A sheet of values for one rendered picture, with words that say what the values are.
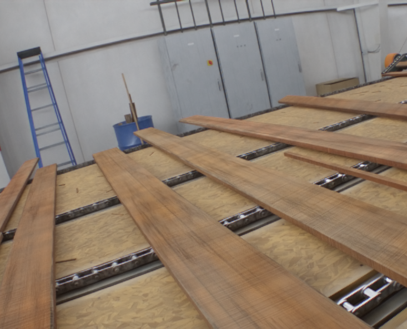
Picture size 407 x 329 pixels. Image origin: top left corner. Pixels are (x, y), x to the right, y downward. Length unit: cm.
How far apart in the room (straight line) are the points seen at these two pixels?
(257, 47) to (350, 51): 286
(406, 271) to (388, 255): 8
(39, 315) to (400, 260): 88
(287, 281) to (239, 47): 540
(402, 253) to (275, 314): 34
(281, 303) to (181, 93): 497
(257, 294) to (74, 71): 540
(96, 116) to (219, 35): 238
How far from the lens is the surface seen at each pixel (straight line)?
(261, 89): 616
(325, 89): 703
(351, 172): 145
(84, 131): 590
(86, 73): 593
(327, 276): 90
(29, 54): 572
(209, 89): 573
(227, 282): 86
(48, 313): 99
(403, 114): 233
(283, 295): 78
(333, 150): 175
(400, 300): 84
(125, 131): 498
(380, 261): 86
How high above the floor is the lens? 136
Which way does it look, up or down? 14 degrees down
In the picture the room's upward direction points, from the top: 13 degrees counter-clockwise
